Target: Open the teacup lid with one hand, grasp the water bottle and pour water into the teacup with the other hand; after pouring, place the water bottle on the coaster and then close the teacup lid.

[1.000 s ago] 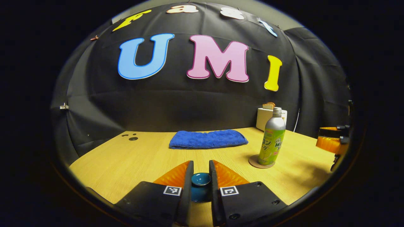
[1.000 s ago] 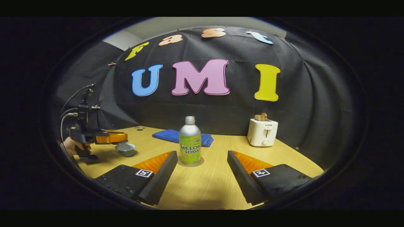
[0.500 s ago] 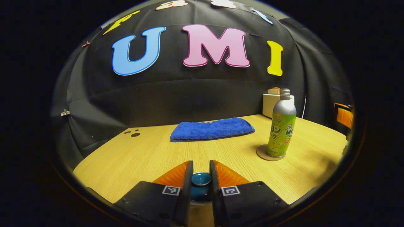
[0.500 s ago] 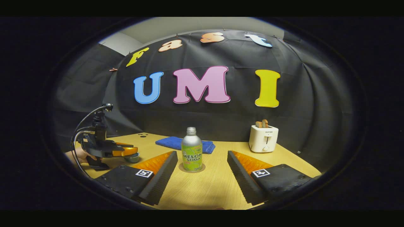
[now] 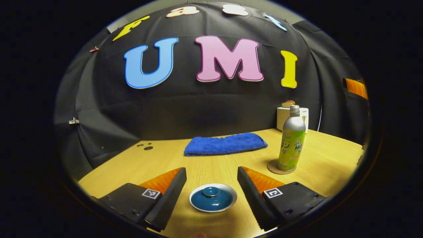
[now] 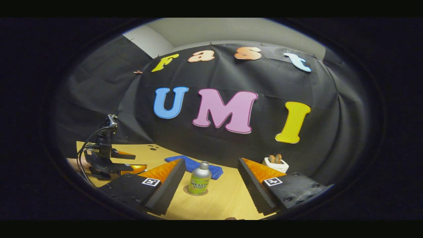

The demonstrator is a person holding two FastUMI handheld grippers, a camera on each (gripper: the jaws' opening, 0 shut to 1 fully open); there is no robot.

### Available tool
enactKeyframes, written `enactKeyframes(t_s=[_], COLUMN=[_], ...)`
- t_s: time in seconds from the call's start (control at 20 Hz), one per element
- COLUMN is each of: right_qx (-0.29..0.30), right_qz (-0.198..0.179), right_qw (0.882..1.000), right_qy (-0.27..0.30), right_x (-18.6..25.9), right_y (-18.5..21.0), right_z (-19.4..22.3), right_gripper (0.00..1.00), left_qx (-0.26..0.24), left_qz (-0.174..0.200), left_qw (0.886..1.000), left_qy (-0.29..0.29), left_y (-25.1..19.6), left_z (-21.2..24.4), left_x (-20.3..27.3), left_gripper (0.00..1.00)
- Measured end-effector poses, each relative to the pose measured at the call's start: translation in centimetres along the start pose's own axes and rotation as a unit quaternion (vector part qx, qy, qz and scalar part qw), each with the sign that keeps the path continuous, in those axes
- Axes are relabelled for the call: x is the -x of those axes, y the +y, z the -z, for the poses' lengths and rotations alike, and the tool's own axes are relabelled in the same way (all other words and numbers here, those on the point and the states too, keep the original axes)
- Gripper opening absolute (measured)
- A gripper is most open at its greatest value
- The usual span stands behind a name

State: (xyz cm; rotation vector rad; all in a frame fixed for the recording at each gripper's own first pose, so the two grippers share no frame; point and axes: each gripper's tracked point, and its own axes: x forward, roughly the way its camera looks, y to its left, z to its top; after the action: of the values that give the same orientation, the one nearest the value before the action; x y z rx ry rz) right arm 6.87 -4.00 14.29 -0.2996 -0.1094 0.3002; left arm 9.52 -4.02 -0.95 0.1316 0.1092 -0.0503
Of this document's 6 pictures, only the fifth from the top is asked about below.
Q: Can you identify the round cork coaster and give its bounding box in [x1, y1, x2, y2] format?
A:
[267, 159, 297, 175]

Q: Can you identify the silver green water bottle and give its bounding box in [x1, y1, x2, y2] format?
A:
[277, 105, 306, 172]

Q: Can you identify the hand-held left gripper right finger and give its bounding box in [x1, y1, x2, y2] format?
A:
[237, 166, 327, 232]

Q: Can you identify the teal teacup lid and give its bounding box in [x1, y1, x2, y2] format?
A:
[191, 186, 233, 211]

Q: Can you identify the white teacup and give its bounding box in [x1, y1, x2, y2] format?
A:
[189, 183, 238, 213]

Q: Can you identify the black backdrop cloth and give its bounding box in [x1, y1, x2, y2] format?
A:
[55, 3, 370, 179]

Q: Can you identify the white toaster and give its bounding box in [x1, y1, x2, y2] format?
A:
[277, 106, 309, 134]

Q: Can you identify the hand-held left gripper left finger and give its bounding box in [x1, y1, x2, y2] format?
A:
[91, 167, 187, 232]

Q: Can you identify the blue folded towel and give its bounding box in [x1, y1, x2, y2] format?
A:
[184, 133, 268, 157]

